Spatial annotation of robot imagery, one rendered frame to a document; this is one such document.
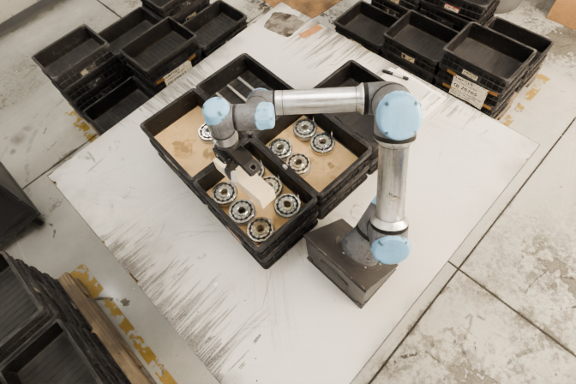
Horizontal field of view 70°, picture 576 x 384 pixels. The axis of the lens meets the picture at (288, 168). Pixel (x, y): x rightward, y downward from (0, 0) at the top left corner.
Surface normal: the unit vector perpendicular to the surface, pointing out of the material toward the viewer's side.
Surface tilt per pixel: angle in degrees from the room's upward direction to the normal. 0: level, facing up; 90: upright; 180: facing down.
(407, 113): 49
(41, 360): 0
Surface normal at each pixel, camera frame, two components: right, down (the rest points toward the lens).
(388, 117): -0.04, 0.30
